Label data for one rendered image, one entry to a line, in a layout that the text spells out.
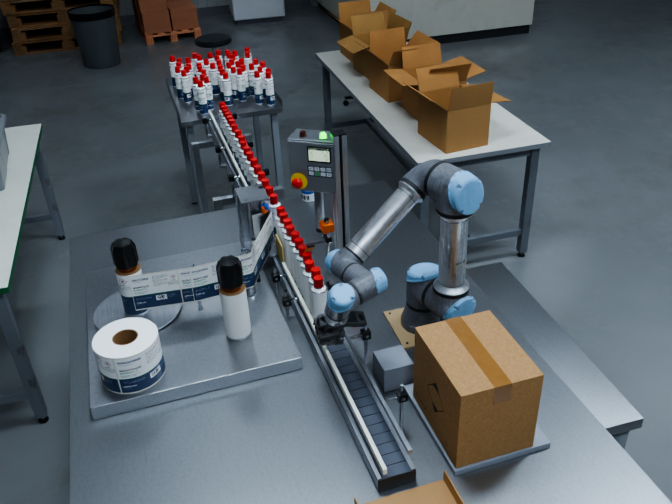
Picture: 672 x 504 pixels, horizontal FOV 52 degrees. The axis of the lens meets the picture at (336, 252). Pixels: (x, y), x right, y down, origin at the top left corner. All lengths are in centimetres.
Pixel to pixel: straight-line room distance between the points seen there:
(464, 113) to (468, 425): 227
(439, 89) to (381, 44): 86
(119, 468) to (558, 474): 122
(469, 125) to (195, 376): 223
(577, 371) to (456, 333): 54
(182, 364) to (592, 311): 248
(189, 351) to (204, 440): 36
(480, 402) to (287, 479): 57
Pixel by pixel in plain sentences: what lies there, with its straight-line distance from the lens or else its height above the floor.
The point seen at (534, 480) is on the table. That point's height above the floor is 83.
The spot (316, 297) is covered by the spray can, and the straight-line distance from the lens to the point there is 232.
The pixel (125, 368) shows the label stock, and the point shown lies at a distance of 223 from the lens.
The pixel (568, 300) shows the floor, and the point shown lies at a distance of 415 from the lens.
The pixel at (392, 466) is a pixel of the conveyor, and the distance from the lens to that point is 197.
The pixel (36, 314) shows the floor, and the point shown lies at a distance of 439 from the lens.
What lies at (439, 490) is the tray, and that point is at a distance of 199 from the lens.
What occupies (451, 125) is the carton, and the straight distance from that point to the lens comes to 384.
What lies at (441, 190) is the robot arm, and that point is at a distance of 206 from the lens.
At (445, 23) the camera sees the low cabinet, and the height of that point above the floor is 24.
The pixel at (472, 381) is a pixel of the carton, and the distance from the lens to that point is 187.
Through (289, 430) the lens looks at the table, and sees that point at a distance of 214.
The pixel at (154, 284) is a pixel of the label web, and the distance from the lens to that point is 251.
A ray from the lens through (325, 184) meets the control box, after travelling 236.
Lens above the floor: 238
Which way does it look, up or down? 32 degrees down
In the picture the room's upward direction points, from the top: 3 degrees counter-clockwise
